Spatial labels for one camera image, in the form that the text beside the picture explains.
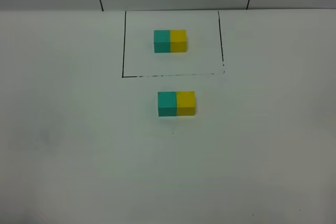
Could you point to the teal template block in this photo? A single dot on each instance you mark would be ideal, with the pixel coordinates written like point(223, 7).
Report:
point(162, 42)

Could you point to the yellow template block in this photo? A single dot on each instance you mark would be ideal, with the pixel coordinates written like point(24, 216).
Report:
point(178, 41)

